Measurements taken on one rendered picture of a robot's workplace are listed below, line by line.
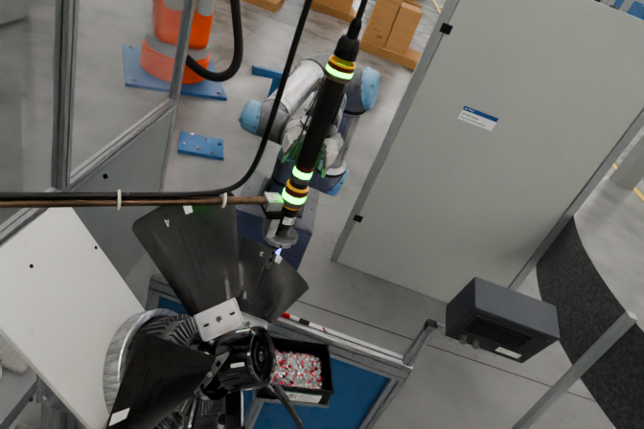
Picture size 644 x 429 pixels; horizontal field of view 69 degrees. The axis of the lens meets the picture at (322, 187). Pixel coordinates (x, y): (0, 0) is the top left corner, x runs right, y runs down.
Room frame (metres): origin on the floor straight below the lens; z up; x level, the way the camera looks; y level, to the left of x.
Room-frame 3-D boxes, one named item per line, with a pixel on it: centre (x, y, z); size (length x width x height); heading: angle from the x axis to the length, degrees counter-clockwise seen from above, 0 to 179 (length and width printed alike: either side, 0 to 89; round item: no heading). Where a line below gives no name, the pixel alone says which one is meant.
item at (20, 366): (0.69, 0.54, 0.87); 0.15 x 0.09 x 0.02; 177
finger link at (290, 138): (0.73, 0.08, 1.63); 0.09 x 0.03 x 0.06; 166
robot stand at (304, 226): (1.52, 0.14, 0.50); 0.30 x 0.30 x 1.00; 6
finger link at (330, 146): (0.73, 0.01, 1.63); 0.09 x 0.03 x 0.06; 18
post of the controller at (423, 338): (1.11, -0.47, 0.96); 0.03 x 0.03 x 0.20; 2
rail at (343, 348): (1.09, -0.04, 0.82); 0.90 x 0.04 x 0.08; 92
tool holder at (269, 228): (0.72, 0.05, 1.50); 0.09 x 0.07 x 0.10; 127
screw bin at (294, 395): (0.93, -0.12, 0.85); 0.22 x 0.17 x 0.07; 107
